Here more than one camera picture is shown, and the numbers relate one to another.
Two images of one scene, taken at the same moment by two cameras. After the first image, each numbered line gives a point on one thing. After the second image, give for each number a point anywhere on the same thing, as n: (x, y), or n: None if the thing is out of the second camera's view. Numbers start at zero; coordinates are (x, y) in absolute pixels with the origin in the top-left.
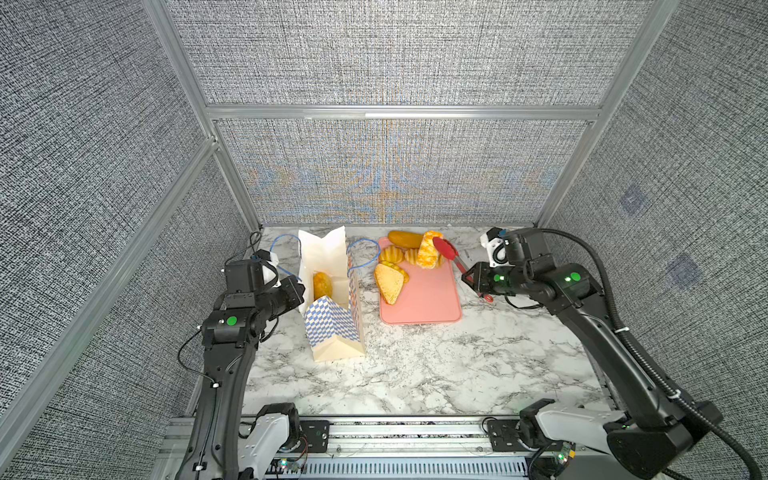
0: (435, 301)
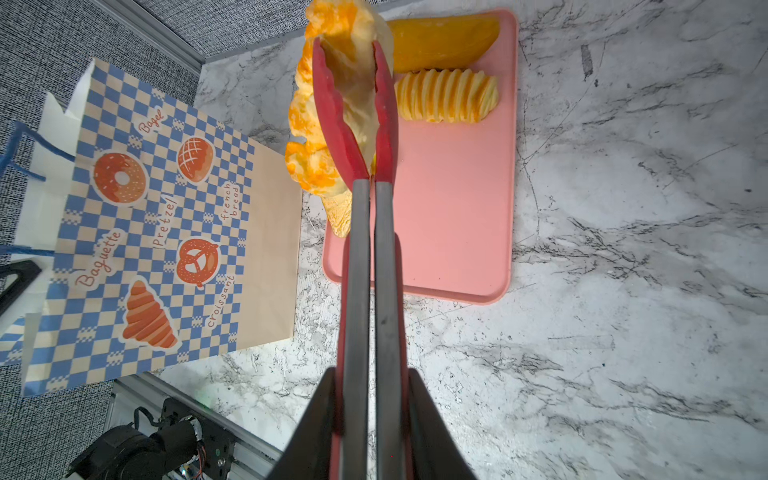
0: (457, 189)
